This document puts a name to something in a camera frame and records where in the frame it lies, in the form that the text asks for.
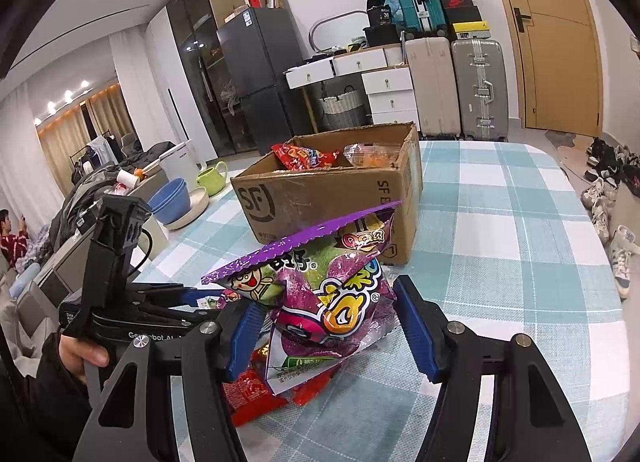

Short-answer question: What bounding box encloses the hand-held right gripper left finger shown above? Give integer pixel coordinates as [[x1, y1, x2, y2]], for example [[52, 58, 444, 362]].
[[75, 299, 267, 462]]

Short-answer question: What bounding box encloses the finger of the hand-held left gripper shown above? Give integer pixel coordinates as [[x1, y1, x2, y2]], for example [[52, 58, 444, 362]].
[[130, 283, 202, 304], [141, 305, 224, 327]]

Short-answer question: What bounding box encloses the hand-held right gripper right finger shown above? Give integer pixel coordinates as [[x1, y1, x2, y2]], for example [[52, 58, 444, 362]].
[[392, 274, 588, 462]]

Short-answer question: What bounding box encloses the red white noodle snack packet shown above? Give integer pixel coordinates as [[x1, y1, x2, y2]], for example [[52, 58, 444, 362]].
[[220, 346, 327, 427]]

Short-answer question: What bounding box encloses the purple assorted candy bag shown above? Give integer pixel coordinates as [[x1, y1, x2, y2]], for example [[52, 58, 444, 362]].
[[201, 201, 404, 395]]

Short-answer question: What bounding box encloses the brown cardboard box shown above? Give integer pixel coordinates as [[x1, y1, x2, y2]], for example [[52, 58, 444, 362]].
[[231, 123, 424, 267]]

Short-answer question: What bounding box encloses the orange snack packet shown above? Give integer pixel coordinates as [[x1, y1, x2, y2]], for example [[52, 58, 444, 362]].
[[344, 143, 402, 169]]

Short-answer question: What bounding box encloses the red triangular snack packet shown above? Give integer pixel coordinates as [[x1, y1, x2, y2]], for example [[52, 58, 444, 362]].
[[271, 142, 341, 171]]

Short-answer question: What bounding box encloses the person's left forearm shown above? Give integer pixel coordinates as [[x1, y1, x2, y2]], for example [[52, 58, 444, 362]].
[[0, 334, 103, 462]]

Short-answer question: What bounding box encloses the person's left hand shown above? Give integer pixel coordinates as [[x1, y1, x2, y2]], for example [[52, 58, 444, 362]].
[[57, 334, 109, 384]]

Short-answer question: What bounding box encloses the pile of dark clothes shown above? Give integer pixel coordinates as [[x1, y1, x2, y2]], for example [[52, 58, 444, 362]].
[[47, 141, 177, 253]]

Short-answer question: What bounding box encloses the blue plastic bowl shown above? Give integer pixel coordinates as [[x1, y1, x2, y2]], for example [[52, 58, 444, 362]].
[[150, 184, 192, 225], [148, 178, 188, 213]]

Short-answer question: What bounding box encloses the beige shallow bowl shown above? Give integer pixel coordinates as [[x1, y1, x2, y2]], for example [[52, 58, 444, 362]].
[[165, 188, 210, 231]]

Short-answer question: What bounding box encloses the green watering cup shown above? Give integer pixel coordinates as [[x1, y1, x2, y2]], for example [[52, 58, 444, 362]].
[[196, 163, 229, 197]]

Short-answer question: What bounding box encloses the white electric kettle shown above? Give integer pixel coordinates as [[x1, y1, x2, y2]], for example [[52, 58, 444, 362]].
[[159, 139, 202, 183]]

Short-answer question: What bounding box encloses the beige curtain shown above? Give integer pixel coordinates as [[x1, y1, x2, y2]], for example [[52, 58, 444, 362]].
[[37, 83, 137, 195]]

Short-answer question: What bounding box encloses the dark glass display cabinet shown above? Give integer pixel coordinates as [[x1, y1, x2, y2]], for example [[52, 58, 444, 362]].
[[165, 0, 261, 159]]

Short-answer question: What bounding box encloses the dark grey refrigerator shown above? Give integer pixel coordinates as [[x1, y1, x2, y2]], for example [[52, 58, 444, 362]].
[[216, 6, 321, 156]]

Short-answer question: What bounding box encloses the collection of shoes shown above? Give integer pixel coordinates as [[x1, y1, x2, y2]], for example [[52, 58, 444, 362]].
[[580, 136, 640, 301]]

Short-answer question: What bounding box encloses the woven laundry basket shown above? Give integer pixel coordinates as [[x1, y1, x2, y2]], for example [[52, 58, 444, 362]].
[[320, 86, 365, 131]]

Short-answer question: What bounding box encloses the grey floor cloth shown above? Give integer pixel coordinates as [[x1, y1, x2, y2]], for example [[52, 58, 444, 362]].
[[545, 129, 577, 148]]

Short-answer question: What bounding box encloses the white desk with drawers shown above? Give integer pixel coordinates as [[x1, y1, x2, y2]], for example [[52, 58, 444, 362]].
[[285, 46, 420, 129]]

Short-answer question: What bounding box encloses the beige suitcase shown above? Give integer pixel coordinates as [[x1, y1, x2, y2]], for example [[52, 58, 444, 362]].
[[404, 36, 463, 141]]

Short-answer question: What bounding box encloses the silver suitcase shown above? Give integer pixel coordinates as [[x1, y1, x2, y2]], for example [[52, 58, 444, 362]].
[[450, 39, 511, 143]]

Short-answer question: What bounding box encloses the arched mirror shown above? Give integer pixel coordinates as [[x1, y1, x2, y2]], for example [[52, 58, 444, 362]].
[[308, 10, 373, 53]]

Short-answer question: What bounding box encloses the yellow black shoe box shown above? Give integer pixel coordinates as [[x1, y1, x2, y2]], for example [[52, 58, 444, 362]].
[[451, 22, 492, 41]]

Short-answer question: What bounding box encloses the plain black shoe box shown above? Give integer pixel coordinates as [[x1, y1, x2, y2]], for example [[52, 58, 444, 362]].
[[445, 9, 483, 25]]

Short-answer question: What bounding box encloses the wooden door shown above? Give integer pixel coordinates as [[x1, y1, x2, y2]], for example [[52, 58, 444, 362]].
[[482, 0, 603, 136]]

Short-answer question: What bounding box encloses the black printed box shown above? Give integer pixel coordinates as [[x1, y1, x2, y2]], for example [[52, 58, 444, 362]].
[[366, 0, 398, 27]]

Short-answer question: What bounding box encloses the blue plastic bag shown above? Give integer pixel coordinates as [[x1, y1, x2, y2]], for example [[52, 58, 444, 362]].
[[380, 0, 404, 25]]

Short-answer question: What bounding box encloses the black cable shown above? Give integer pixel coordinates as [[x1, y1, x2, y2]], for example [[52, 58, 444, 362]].
[[131, 229, 154, 273]]

